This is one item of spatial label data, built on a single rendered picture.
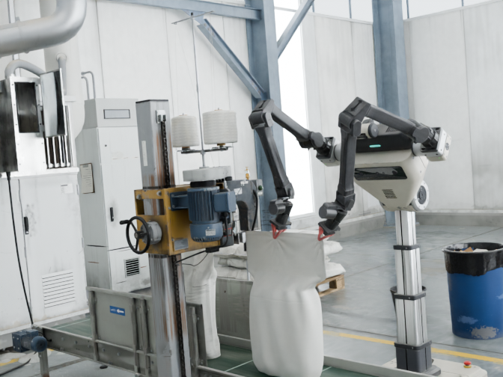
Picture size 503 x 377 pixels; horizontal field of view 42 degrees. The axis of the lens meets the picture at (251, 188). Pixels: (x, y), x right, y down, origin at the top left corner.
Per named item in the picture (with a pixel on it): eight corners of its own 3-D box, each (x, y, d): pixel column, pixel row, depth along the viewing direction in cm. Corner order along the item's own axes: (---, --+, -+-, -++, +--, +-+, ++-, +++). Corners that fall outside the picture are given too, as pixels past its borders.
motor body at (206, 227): (230, 238, 309) (226, 185, 308) (206, 243, 298) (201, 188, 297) (208, 237, 320) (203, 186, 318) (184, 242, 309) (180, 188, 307)
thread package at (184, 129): (206, 146, 336) (203, 113, 335) (184, 147, 325) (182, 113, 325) (186, 148, 346) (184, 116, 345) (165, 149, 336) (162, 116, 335)
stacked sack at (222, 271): (280, 272, 675) (279, 258, 674) (237, 285, 624) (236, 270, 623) (249, 269, 702) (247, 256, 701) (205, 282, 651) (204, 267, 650)
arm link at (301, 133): (269, 92, 305) (254, 95, 311) (262, 118, 300) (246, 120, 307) (325, 135, 334) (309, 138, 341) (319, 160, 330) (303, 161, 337)
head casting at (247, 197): (260, 229, 353) (255, 173, 351) (227, 235, 335) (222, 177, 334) (221, 227, 374) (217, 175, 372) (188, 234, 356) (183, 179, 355)
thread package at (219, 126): (245, 143, 318) (242, 108, 317) (220, 145, 306) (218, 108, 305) (221, 146, 330) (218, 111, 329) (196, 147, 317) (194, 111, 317)
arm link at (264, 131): (270, 109, 304) (253, 112, 312) (263, 114, 300) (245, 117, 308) (299, 194, 317) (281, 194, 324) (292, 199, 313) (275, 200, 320)
